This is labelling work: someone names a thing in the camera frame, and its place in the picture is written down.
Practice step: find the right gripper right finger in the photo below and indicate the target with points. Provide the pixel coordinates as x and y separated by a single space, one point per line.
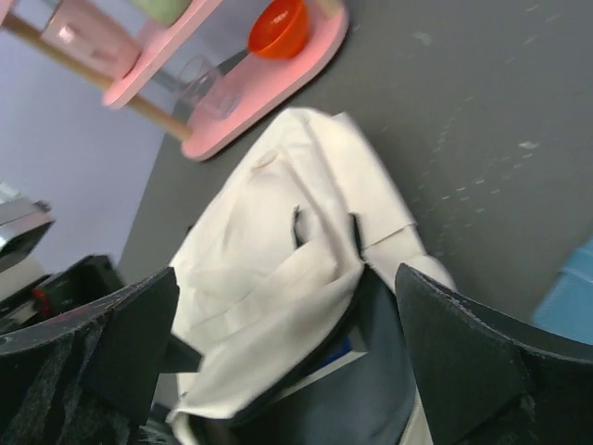
487 378

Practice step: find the cream canvas backpack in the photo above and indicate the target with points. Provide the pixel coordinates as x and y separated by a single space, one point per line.
302 243

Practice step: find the blue orange book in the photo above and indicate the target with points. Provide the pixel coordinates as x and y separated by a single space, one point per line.
347 350

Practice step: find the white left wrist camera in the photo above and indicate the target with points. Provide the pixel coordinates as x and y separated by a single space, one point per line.
24 223

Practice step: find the green mug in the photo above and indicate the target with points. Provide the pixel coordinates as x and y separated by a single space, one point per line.
164 12

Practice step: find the pink three-tier shelf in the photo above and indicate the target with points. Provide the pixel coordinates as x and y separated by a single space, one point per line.
263 83

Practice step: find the orange bowl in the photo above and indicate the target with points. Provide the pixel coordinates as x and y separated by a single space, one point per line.
281 30

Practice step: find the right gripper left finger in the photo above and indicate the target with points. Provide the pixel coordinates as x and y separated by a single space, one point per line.
88 376

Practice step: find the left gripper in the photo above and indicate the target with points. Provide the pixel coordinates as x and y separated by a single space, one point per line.
91 278

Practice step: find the clear glass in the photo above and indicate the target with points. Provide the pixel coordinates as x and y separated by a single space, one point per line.
202 85

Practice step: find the pink mug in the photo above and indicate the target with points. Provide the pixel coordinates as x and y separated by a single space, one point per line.
83 31

